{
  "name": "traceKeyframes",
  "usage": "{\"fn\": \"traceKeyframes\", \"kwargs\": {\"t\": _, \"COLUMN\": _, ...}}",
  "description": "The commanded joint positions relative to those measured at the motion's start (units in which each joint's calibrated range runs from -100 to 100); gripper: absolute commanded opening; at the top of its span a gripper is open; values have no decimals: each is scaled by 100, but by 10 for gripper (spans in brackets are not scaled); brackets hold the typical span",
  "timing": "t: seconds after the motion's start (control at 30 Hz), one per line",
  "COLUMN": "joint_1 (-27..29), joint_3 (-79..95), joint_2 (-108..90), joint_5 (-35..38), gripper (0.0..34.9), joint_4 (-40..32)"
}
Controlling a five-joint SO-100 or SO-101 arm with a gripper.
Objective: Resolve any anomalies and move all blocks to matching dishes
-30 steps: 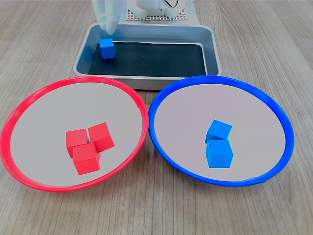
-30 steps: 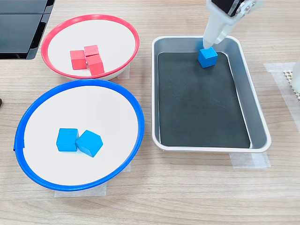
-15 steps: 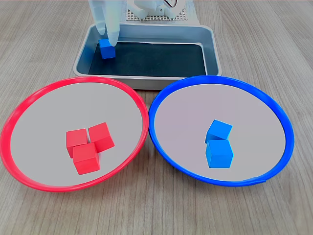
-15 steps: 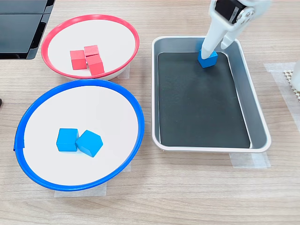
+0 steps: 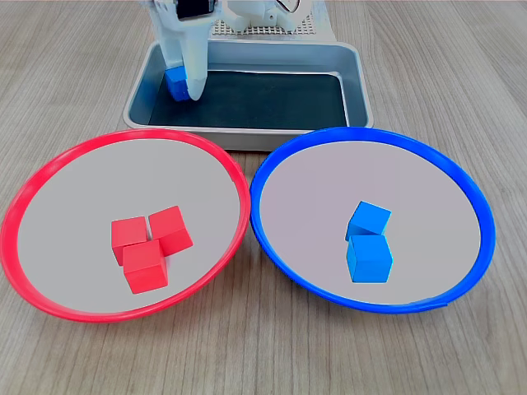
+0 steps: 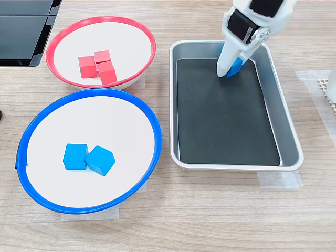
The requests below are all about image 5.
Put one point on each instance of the blue cube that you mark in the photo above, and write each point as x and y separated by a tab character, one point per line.
368	218
176	84
368	259

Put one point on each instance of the white plate red rim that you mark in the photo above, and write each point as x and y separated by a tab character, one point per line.
82	185

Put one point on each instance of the red cube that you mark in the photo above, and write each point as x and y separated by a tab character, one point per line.
127	234
171	228
144	269

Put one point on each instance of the clear tape strip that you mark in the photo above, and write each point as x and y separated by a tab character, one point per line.
325	20

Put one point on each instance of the steel tray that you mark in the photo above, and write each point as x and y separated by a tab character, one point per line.
354	82

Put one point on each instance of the white plate blue rim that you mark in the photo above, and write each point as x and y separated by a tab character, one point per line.
309	197

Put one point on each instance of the pale perforated base plate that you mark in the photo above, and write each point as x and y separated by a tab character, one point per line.
263	31

